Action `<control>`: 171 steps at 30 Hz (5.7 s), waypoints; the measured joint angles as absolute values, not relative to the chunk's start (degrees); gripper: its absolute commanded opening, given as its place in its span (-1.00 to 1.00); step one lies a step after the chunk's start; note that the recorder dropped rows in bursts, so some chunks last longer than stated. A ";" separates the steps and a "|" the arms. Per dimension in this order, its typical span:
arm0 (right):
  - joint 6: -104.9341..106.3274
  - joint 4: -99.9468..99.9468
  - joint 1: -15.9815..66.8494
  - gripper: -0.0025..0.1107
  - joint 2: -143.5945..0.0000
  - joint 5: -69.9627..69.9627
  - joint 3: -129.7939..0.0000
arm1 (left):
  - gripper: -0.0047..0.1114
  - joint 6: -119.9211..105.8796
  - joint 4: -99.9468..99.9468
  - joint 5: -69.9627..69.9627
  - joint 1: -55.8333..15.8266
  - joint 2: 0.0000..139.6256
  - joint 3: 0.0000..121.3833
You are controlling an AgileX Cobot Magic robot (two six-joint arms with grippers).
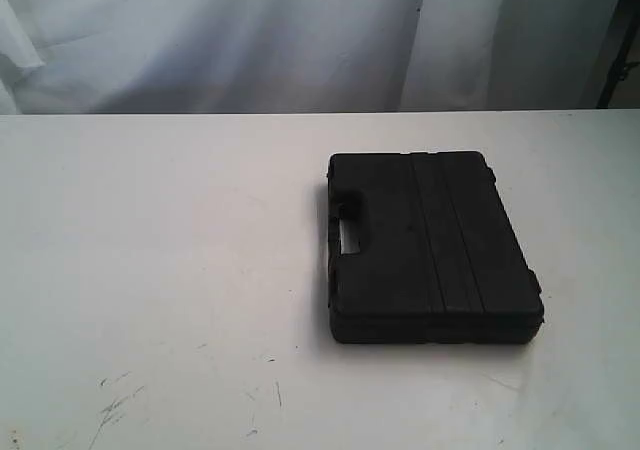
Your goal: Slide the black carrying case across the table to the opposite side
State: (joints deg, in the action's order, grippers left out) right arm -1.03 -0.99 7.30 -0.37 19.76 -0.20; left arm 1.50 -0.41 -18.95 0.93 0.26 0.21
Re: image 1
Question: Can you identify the black stand pole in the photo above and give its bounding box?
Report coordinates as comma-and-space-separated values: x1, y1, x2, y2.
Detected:
597, 0, 639, 109

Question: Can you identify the black plastic carrying case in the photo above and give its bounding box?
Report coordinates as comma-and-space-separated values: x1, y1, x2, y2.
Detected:
327, 151, 544, 345

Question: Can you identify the white backdrop curtain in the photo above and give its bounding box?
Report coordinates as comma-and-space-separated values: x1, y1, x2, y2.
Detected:
1, 0, 619, 114

